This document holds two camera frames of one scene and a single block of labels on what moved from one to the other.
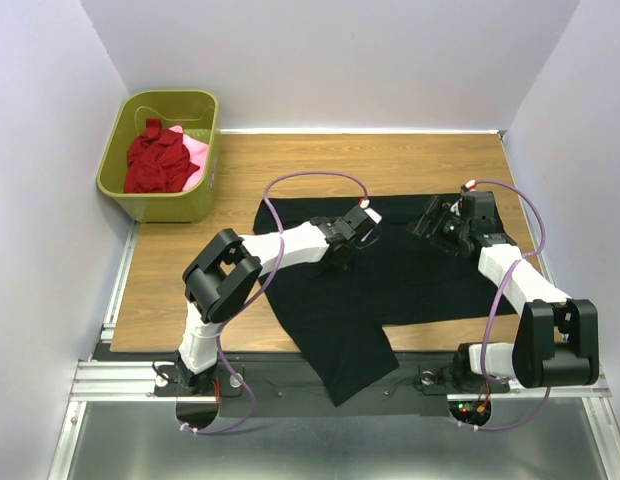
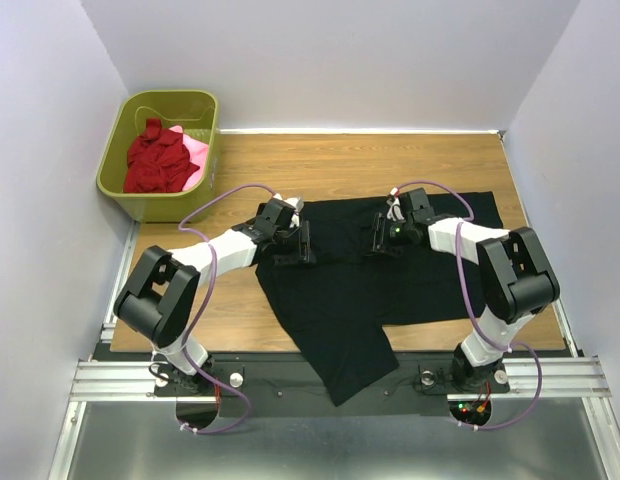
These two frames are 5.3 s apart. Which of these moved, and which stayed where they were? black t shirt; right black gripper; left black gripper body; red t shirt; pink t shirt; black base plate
Moved: left black gripper body; right black gripper
Stayed: black base plate; pink t shirt; black t shirt; red t shirt
